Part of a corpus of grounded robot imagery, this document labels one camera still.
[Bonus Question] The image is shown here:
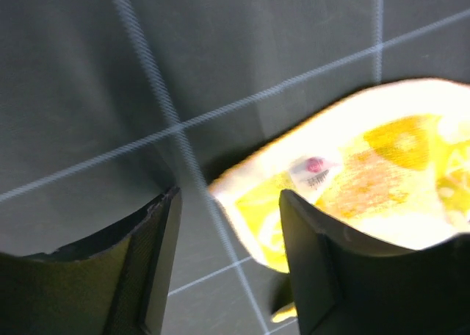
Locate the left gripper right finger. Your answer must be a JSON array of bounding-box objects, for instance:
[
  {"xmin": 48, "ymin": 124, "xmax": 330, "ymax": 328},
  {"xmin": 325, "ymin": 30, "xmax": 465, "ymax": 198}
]
[{"xmin": 279, "ymin": 190, "xmax": 469, "ymax": 334}]

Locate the yellow crocodile print towel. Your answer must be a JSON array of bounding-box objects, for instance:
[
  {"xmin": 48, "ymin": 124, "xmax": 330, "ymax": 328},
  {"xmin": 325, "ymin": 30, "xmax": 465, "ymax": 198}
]
[{"xmin": 209, "ymin": 77, "xmax": 470, "ymax": 323}]

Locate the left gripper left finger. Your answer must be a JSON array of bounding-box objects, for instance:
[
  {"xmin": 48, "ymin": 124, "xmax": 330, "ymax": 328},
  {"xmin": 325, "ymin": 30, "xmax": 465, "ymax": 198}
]
[{"xmin": 1, "ymin": 187, "xmax": 182, "ymax": 335}]

